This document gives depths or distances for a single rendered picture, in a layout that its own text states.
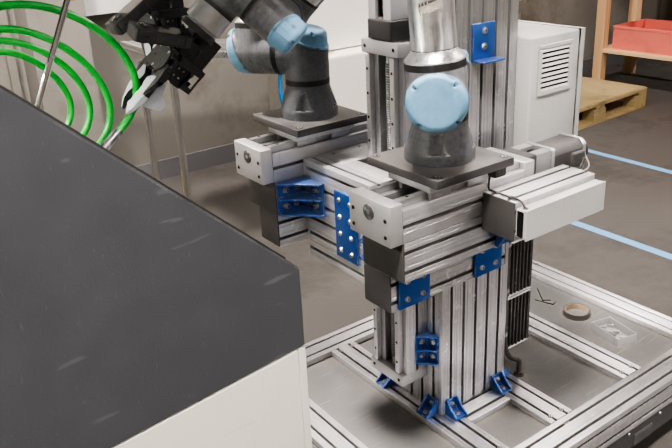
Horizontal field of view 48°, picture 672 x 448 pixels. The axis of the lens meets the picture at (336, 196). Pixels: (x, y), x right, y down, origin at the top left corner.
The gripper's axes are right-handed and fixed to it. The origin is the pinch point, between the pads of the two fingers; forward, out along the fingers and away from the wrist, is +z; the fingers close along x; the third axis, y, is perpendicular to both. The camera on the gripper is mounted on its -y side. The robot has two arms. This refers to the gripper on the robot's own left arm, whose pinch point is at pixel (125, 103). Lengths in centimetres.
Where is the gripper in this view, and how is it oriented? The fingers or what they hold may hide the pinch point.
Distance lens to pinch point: 148.0
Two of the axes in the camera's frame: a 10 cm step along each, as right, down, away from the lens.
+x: -5.0, -4.9, 7.1
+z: -6.4, 7.6, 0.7
